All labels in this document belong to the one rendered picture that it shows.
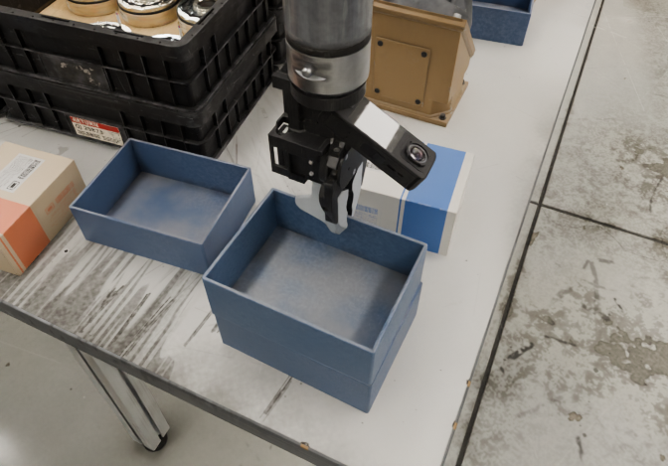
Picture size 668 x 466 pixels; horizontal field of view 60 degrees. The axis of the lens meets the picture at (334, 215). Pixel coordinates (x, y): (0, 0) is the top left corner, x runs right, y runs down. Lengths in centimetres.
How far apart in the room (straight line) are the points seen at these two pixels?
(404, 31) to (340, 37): 47
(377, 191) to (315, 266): 14
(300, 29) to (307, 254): 32
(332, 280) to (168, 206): 31
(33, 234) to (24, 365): 84
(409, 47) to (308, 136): 41
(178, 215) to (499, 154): 52
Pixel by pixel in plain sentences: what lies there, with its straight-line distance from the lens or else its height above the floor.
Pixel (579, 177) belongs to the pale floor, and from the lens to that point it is 207.
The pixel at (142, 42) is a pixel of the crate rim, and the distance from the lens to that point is 82.
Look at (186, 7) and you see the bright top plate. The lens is 102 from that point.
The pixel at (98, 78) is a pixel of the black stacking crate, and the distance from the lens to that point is 92.
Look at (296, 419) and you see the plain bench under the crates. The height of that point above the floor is 70.
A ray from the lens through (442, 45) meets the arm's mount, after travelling 93.
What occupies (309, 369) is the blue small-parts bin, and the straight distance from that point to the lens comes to 66.
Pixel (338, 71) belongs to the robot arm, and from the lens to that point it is 50.
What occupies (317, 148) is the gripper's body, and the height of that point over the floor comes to 96.
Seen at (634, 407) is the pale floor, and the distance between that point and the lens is 162.
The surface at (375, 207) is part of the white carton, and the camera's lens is 78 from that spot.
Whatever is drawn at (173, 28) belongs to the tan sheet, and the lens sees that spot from 104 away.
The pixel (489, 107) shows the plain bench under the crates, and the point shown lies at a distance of 107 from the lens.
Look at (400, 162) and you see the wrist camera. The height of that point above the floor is 96.
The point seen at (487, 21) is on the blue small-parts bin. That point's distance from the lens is 124.
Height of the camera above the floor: 134
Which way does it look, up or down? 49 degrees down
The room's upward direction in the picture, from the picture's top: straight up
